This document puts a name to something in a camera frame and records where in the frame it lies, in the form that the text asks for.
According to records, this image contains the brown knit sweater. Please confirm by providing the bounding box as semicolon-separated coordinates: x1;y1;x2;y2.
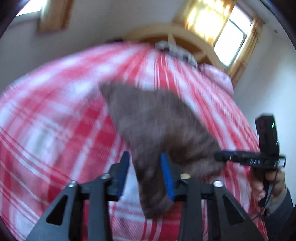
100;83;225;219

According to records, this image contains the white patterned pillow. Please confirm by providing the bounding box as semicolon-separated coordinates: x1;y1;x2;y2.
154;41;198;68

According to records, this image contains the wooden arched headboard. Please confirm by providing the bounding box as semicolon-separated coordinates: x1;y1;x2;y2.
123;23;224;71

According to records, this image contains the side window left wall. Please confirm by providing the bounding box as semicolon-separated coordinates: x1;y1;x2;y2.
17;0;47;16

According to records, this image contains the person's right hand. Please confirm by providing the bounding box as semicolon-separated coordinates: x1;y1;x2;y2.
250;167;287;204

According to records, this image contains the red white plaid bedspread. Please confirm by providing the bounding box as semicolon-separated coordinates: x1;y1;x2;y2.
1;43;258;240

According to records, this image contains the yellow curtain right window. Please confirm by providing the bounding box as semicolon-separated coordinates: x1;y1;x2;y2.
228;16;264;87

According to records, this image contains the pink pillow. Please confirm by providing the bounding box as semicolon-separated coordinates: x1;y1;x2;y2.
198;64;234;97

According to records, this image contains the dark jacket right forearm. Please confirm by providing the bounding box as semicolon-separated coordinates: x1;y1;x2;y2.
262;188;295;240

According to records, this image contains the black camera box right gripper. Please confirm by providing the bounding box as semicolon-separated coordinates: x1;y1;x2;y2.
255;115;280;156

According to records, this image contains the bright window behind bed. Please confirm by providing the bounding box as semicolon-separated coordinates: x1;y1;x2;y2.
214;6;252;68

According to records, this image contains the yellow curtain side window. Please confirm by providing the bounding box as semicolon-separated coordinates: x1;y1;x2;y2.
38;0;74;32

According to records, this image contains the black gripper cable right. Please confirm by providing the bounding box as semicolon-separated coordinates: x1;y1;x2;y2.
250;170;280;222

